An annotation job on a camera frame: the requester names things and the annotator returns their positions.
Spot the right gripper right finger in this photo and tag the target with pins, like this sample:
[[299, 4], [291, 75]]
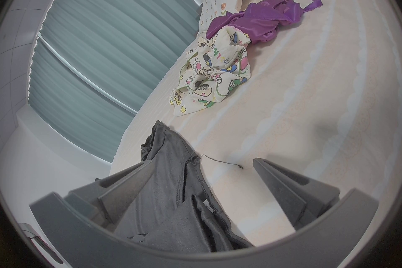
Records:
[[282, 191]]

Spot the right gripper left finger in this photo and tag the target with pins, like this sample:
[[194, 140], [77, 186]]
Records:
[[125, 191]]

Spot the black T-shirt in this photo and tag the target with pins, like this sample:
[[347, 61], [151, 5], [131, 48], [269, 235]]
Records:
[[163, 197]]

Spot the bed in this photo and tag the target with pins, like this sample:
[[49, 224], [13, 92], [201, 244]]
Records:
[[314, 87]]

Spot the blue-green curtain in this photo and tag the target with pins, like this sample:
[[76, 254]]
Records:
[[125, 15], [78, 97]]

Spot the white printed pyjama top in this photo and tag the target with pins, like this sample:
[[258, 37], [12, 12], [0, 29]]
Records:
[[216, 72]]

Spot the purple satin garment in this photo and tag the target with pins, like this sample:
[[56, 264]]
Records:
[[260, 18]]

